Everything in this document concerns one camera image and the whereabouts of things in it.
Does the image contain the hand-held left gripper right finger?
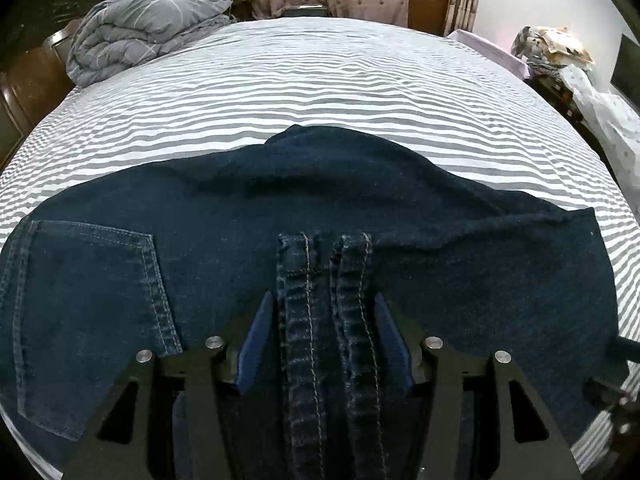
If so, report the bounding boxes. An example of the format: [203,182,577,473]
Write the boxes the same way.
[372,292,583,480]

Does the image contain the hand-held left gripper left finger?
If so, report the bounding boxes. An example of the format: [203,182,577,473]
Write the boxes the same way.
[62,290,275,480]

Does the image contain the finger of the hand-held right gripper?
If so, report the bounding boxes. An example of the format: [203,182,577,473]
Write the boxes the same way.
[606,337,640,362]
[582,377,638,441]

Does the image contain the dark blue denim pants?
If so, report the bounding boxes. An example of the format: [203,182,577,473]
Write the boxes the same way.
[0,125,631,480]

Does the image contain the white cloth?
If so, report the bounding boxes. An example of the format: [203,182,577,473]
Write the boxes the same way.
[557,65,640,186]

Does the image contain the grey white striped bed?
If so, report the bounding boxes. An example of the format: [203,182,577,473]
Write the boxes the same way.
[0,16,640,480]

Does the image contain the black monitor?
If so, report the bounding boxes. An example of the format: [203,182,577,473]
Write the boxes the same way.
[611,34,640,106]

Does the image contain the pile of patterned clothes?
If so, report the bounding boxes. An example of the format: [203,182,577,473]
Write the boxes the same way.
[511,25,596,68]

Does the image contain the black box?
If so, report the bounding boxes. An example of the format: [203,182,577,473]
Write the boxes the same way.
[285,4,326,20]

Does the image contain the grey folded comforter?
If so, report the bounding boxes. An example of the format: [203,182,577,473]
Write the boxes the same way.
[66,0,233,86]

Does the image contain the dark wooden carved headboard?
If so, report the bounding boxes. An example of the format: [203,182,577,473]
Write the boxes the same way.
[0,0,141,161]

